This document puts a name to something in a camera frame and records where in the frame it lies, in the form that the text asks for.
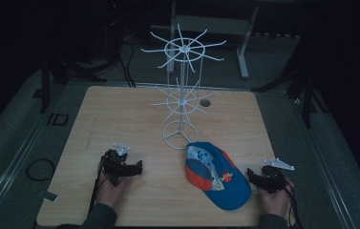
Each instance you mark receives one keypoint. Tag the white metal desk frame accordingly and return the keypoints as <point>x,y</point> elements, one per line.
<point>243,41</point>

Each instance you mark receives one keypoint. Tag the black tripod stand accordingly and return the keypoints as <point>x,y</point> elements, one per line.
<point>305,92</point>
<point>56,73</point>

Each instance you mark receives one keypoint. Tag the person's left hand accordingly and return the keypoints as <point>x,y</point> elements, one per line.
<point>109,191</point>

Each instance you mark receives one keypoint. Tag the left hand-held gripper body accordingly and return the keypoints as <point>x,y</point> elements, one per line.
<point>114,165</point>

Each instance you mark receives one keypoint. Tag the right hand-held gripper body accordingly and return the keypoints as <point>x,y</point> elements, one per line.
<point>274,178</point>

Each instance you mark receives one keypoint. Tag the grey tape piece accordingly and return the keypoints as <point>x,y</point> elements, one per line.
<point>50,196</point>

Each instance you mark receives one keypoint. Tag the blue and red cap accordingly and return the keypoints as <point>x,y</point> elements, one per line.
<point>219,181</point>

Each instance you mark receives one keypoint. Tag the person's right hand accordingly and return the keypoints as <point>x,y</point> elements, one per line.
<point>278,203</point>

